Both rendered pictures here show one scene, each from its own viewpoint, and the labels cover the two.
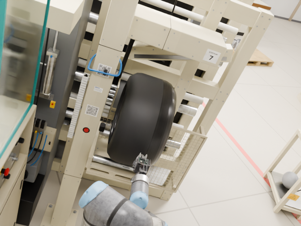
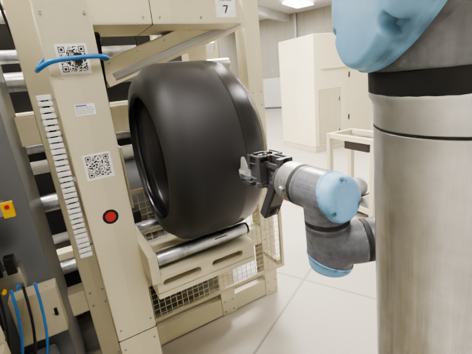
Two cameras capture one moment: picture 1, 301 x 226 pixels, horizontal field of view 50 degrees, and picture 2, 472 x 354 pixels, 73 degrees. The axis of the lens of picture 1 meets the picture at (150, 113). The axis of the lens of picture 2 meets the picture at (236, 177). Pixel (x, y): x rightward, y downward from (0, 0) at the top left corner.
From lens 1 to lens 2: 120 cm
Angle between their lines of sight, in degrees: 22
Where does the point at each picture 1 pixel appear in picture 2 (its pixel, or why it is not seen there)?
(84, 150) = (131, 262)
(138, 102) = (174, 79)
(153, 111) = (211, 82)
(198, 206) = (310, 271)
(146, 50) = (128, 57)
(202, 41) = not seen: outside the picture
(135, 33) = (93, 11)
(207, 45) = not seen: outside the picture
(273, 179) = not seen: hidden behind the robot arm
